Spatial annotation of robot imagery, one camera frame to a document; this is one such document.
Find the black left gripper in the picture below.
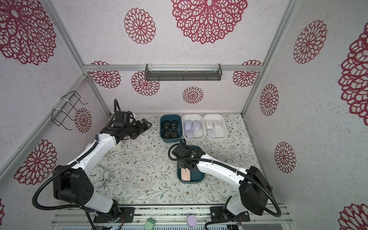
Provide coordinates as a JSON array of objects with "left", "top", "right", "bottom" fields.
[{"left": 124, "top": 118, "right": 152, "bottom": 140}]

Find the pink mouse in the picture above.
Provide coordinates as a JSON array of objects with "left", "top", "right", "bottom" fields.
[{"left": 181, "top": 168, "right": 191, "bottom": 181}]

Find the teal storage box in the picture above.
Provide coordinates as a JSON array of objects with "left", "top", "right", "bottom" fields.
[
  {"left": 177, "top": 146, "right": 205, "bottom": 184},
  {"left": 160, "top": 114, "right": 183, "bottom": 143}
]

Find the black mouse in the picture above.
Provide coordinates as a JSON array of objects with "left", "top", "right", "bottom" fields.
[
  {"left": 162, "top": 130, "right": 171, "bottom": 139},
  {"left": 170, "top": 130, "right": 180, "bottom": 139},
  {"left": 162, "top": 120, "right": 171, "bottom": 130},
  {"left": 170, "top": 120, "right": 178, "bottom": 129}
]

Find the white mouse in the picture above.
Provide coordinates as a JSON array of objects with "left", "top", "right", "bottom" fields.
[
  {"left": 205, "top": 119, "right": 213, "bottom": 129},
  {"left": 213, "top": 119, "right": 222, "bottom": 129},
  {"left": 206, "top": 129, "right": 216, "bottom": 139}
]

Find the large purple mouse bottom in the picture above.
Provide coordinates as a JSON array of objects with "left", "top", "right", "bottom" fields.
[{"left": 193, "top": 120, "right": 202, "bottom": 132}]

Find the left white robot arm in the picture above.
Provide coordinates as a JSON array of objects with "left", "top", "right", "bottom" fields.
[{"left": 53, "top": 119, "right": 152, "bottom": 213}]

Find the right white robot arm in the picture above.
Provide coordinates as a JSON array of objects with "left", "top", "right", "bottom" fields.
[{"left": 178, "top": 157, "right": 281, "bottom": 217}]

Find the left white storage box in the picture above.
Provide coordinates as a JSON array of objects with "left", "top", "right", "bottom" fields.
[{"left": 182, "top": 114, "right": 206, "bottom": 143}]

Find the white storage box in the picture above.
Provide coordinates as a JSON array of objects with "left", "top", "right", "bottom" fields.
[
  {"left": 203, "top": 114, "right": 229, "bottom": 142},
  {"left": 182, "top": 114, "right": 206, "bottom": 143}
]

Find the right white storage box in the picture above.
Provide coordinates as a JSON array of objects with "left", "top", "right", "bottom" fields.
[{"left": 203, "top": 114, "right": 229, "bottom": 142}]

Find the floral table mat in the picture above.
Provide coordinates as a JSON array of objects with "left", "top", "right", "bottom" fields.
[{"left": 98, "top": 114, "right": 260, "bottom": 205}]

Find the purple round cap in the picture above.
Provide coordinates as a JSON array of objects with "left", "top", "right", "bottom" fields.
[{"left": 187, "top": 215, "right": 197, "bottom": 228}]

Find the green connector block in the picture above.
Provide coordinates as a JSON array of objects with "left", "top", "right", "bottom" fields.
[{"left": 144, "top": 218, "right": 156, "bottom": 230}]

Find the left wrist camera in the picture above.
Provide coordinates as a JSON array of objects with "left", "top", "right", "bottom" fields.
[{"left": 113, "top": 111, "right": 136, "bottom": 128}]

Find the black wire wall rack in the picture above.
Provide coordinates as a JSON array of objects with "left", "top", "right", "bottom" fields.
[{"left": 51, "top": 91, "right": 88, "bottom": 131}]

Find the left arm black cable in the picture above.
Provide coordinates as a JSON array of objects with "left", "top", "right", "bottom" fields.
[{"left": 32, "top": 140, "right": 100, "bottom": 230}]

